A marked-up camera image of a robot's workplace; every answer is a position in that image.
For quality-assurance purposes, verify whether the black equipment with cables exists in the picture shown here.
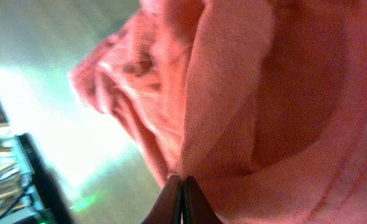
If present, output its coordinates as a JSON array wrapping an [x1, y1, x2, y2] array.
[[0, 103, 74, 224]]

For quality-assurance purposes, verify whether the red orange t-shirt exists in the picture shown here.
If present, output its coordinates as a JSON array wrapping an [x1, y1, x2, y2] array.
[[70, 0, 367, 223]]

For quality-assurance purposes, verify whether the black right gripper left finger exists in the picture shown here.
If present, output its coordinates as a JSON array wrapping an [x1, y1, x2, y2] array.
[[141, 175, 181, 224]]

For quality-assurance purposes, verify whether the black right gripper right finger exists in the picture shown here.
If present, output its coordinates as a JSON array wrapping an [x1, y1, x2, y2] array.
[[182, 176, 222, 224]]

